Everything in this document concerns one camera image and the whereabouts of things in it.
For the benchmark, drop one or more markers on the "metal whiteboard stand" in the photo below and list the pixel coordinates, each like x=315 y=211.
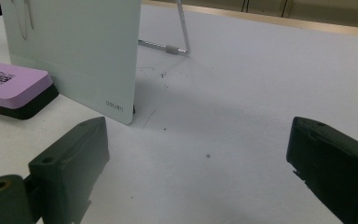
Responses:
x=171 y=49

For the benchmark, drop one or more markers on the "purple and black eraser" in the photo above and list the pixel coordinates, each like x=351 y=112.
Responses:
x=15 y=90

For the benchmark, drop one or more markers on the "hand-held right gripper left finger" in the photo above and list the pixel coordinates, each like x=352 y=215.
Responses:
x=68 y=161

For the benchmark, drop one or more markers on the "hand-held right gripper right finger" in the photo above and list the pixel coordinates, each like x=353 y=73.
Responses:
x=335 y=168

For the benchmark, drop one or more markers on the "pale green glass whiteboard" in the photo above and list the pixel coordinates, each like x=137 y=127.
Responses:
x=74 y=56

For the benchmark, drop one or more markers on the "wooden table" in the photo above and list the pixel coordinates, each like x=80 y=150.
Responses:
x=261 y=18

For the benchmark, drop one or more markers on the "white table mat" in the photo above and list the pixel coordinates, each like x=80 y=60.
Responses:
x=230 y=109

